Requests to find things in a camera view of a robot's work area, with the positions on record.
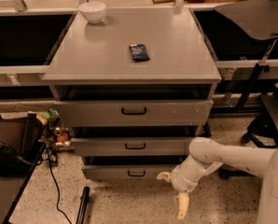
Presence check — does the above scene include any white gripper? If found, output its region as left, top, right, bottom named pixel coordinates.
left=157, top=165, right=198, bottom=220

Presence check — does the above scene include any grey bottom drawer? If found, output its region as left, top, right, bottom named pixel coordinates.
left=82, top=164, right=175, bottom=180

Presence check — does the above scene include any grey drawer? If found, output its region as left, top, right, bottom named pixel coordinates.
left=55, top=100, right=213, bottom=127
left=82, top=164, right=175, bottom=180
left=72, top=137, right=193, bottom=157

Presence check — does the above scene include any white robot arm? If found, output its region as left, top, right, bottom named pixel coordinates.
left=157, top=137, right=278, bottom=224

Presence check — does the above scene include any grey middle drawer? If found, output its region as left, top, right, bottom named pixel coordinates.
left=72, top=137, right=193, bottom=157

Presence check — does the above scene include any grey drawer cabinet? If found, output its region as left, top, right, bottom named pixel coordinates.
left=41, top=7, right=222, bottom=161

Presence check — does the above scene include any grey top drawer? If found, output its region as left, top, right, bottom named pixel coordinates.
left=55, top=100, right=213, bottom=127

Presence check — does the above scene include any black chair on right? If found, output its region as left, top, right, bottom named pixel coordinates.
left=218, top=75, right=278, bottom=180

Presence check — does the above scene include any pile of colourful toys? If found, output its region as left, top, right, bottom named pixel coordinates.
left=36, top=107, right=74, bottom=165

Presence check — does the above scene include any dark blue snack packet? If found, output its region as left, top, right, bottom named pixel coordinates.
left=129, top=44, right=149, bottom=62

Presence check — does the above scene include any black office chair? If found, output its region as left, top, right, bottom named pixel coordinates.
left=0, top=113, right=44, bottom=224

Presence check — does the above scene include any wooden stick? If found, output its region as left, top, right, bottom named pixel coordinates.
left=152, top=0, right=174, bottom=4

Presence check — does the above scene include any black side table stand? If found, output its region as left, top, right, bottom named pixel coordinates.
left=214, top=0, right=278, bottom=110

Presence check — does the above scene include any white bowl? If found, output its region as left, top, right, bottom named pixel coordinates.
left=78, top=1, right=106, bottom=23

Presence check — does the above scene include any black cable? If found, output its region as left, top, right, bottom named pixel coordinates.
left=44, top=147, right=72, bottom=224

